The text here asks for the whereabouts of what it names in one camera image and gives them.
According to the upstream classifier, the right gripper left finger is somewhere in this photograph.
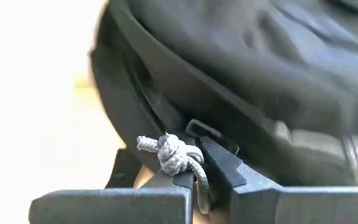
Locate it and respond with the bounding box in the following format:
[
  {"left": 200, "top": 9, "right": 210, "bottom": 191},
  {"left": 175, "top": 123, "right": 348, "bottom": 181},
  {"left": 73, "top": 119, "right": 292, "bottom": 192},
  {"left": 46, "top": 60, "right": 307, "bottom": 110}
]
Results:
[{"left": 29, "top": 170, "right": 196, "bottom": 224}]

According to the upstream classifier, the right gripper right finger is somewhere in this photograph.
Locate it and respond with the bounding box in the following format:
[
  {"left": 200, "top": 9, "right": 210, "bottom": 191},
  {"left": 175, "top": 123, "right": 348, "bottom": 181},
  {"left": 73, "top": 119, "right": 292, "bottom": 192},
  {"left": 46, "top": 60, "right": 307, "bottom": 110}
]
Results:
[{"left": 197, "top": 136, "right": 358, "bottom": 224}]

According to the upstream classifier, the black backpack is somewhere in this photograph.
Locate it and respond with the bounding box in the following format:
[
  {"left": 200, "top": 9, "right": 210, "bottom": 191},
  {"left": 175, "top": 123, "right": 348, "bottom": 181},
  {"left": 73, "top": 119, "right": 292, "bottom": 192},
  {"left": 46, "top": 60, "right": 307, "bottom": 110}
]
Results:
[{"left": 88, "top": 0, "right": 358, "bottom": 215}]

